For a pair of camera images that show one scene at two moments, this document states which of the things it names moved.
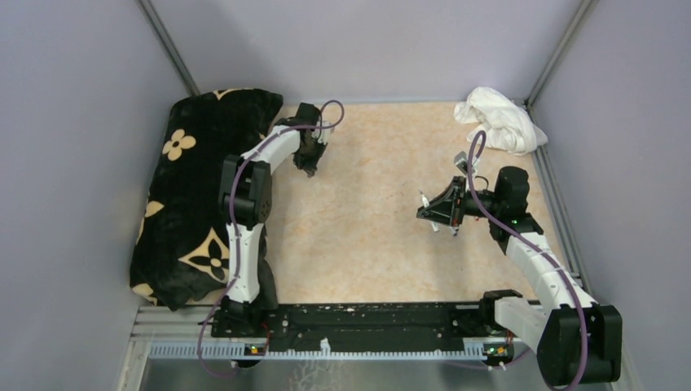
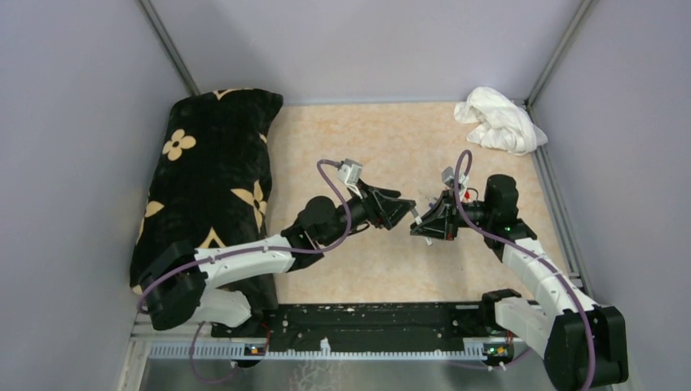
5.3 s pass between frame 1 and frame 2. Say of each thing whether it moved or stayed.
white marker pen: moved
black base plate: stayed
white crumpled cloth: stayed
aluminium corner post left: stayed
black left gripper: moved
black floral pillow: stayed
